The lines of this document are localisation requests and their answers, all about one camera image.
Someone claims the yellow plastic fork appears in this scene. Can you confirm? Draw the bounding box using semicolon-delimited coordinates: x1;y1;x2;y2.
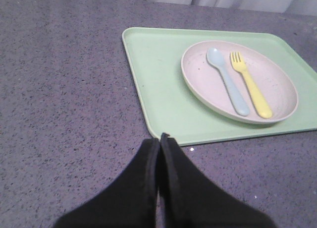
230;52;273;119

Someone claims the white round plate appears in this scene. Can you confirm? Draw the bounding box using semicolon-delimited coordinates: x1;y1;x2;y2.
181;40;299;124

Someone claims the light green rectangular tray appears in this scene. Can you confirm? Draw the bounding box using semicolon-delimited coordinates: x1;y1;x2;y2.
122;27;317;145

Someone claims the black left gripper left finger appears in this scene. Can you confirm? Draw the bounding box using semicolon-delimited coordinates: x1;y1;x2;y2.
54;138;159;228

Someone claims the light blue plastic spoon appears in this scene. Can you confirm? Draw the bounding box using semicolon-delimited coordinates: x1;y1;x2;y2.
206;48;250;116

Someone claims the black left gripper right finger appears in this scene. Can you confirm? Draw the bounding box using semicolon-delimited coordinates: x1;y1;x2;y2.
160;133;276;228

